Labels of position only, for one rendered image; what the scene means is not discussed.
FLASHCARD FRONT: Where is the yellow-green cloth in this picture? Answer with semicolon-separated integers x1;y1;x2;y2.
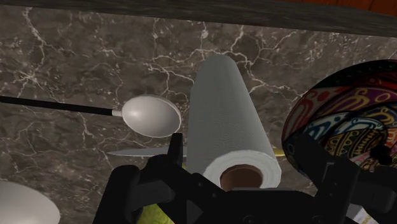
141;161;188;224

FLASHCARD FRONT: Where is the silver spoon with black handle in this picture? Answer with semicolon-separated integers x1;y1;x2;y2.
0;94;183;139

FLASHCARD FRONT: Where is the white bowl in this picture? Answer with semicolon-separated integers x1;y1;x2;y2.
0;179;62;224

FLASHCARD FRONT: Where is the multicoloured patterned bowl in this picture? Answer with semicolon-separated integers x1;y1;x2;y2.
281;59;397;187

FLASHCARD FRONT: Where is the white paper towel roll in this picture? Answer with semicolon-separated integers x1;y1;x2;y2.
185;54;282;192

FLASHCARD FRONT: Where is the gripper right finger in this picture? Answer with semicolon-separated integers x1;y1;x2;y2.
293;132;397;224

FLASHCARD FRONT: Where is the silver knife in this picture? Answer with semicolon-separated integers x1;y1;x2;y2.
106;145;286;158

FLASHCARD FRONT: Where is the white box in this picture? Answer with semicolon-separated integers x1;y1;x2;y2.
345;203;381;224

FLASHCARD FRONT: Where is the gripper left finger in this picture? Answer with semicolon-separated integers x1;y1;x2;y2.
92;132;218;224

